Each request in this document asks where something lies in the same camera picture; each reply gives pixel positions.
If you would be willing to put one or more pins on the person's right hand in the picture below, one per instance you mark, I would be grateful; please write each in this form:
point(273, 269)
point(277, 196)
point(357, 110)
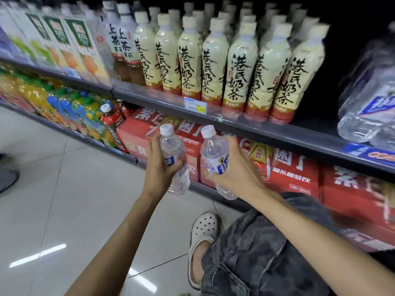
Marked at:
point(240, 178)

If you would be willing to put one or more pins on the person's left hand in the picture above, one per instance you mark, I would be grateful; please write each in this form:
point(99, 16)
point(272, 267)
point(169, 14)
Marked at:
point(159, 178)

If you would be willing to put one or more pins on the row of blue-label water bottles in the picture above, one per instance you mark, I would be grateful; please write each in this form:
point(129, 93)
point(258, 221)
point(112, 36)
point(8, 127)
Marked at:
point(370, 104)

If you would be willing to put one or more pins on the person's left forearm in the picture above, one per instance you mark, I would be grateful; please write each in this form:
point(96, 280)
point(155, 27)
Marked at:
point(117, 249)

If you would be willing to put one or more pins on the person's white left clog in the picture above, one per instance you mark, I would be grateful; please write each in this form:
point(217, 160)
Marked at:
point(205, 225)

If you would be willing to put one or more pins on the person's left leg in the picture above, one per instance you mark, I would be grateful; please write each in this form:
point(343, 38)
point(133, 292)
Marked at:
point(200, 262)

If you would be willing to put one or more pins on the dark drink bottle red label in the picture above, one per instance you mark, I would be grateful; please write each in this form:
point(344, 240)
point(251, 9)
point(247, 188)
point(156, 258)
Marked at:
point(111, 126)
point(123, 109)

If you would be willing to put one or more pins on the blue yellow price tag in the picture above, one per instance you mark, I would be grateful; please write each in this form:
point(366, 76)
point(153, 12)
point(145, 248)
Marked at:
point(196, 105)

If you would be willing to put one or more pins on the row of cream milk tea bottles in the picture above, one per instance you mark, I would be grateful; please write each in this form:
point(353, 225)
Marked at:
point(240, 67)

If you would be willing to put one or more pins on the row of amber tea bottles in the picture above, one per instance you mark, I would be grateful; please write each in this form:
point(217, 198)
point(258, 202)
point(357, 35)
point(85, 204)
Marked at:
point(123, 43)

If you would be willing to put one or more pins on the row of orange juice bottles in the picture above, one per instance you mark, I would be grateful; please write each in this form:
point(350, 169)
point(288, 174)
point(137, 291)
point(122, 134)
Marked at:
point(37, 98)

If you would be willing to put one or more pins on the row of white juice cartons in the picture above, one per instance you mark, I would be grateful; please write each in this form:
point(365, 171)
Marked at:
point(71, 43)

